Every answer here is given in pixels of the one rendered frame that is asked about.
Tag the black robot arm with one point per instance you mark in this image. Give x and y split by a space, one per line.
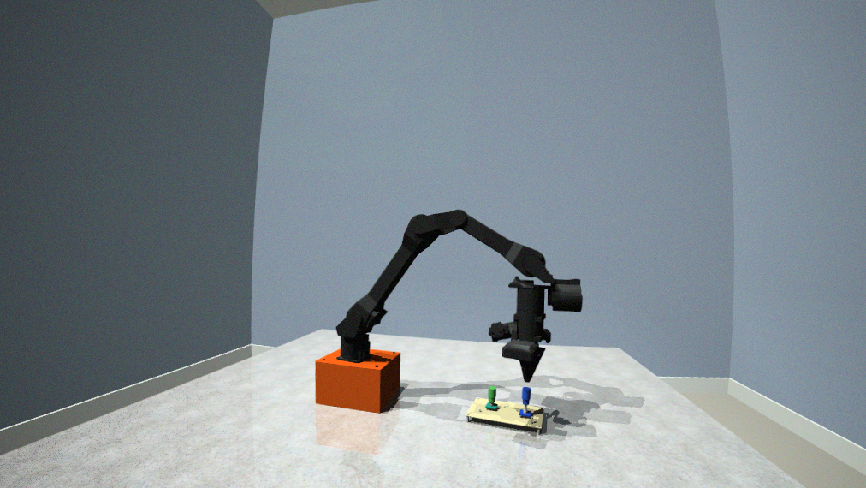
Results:
421 232

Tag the pale yellow board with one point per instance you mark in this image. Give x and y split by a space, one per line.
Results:
505 412

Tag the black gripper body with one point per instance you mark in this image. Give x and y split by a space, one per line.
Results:
530 333

